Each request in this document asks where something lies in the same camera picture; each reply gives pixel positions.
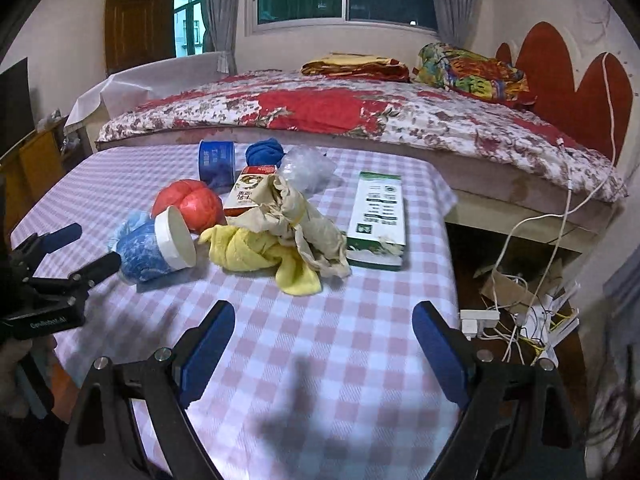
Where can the red orange ball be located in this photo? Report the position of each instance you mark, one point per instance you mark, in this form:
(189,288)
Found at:
(190,205)

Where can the blue cloth ball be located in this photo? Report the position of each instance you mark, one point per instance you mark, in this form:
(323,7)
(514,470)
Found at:
(264,152)

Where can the bed with floral cover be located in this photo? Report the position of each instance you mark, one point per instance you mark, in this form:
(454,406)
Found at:
(350,105)

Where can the red and white carton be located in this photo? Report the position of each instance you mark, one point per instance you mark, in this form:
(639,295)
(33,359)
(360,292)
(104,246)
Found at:
(245,192)

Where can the pink checked tablecloth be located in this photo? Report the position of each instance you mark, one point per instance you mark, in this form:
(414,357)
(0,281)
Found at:
(325,360)

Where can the green and white box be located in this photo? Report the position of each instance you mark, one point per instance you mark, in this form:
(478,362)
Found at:
(375,220)

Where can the beige crumpled cloth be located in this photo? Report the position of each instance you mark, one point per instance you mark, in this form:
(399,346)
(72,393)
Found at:
(310,230)

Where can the white power strip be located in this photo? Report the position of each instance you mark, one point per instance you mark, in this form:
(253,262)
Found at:
(477,321)

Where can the blue cylindrical can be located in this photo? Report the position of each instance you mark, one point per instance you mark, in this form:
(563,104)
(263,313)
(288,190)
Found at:
(216,165)

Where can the blue paper bowl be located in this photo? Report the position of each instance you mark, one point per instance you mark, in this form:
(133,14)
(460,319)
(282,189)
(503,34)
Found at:
(140,250)

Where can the folded red yellow blanket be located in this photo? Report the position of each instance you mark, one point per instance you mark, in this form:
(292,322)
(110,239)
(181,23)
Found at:
(350,67)

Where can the brown wooden side table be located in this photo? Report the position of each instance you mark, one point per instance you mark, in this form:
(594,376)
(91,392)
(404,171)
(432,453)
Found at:
(467,285)

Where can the wooden cabinet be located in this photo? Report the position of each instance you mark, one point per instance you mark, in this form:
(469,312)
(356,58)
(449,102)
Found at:
(35,160)

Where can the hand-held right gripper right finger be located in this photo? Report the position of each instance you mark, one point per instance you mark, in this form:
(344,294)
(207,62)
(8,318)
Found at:
(442,355)

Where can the person's left hand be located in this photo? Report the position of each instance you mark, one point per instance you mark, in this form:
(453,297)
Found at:
(9,375)

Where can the white cloth cover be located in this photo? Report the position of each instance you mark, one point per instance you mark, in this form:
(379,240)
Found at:
(130,85)

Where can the cardboard piece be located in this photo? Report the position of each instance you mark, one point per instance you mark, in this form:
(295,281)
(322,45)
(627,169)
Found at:
(505,287)

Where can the colourful patterned pillow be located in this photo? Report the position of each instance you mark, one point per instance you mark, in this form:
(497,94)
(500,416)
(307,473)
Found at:
(470,72)

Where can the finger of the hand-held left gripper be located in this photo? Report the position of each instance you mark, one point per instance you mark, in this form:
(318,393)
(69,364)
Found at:
(60,236)
(97,266)

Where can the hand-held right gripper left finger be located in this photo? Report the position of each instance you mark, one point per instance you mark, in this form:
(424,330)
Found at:
(207,355)

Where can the red heart-shaped headboard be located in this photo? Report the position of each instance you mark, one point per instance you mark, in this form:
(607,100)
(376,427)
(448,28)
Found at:
(545,75)

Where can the brown wooden door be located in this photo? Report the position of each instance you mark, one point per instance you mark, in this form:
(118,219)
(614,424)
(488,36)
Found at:
(135,30)

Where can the grey curtain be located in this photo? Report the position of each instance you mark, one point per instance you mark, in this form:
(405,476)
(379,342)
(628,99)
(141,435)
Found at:
(220,20)
(455,0)

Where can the dark television screen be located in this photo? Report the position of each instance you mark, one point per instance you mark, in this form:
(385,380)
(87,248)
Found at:
(15,105)

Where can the yellow cloth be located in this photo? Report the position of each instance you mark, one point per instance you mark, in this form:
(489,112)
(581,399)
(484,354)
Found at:
(245,255)

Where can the white router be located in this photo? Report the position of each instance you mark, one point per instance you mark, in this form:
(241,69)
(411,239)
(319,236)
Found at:
(547,347)

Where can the clear plastic bag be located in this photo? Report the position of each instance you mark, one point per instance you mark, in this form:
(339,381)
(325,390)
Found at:
(307,167)

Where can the narrow green-framed window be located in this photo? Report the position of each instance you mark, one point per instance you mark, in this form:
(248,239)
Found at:
(189,20)

